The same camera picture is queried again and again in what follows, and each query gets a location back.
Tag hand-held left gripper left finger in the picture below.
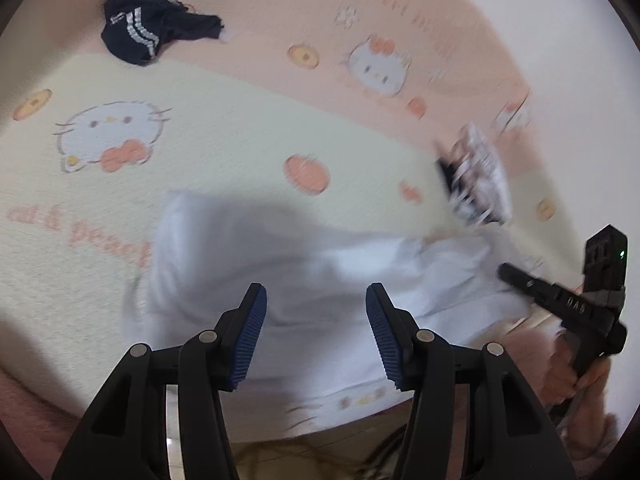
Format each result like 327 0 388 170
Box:
51 283 268 480

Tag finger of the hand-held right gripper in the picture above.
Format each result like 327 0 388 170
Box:
498 262 593 322

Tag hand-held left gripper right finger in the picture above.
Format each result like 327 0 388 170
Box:
365 283 576 480

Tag white shirt with navy trim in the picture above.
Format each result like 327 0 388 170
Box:
122 190 538 397

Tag person's right forearm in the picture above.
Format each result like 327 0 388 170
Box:
552 360 623 463

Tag person's right hand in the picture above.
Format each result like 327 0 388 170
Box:
544 329 614 403

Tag black and white patterned garment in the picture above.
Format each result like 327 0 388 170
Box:
435 121 514 227

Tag pink and cream printed blanket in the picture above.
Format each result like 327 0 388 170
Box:
0 0 601 443

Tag dark pink fuzzy cloth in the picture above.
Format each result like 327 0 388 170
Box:
0 367 83 441

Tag navy shorts with white stripes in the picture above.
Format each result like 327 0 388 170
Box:
101 0 225 66

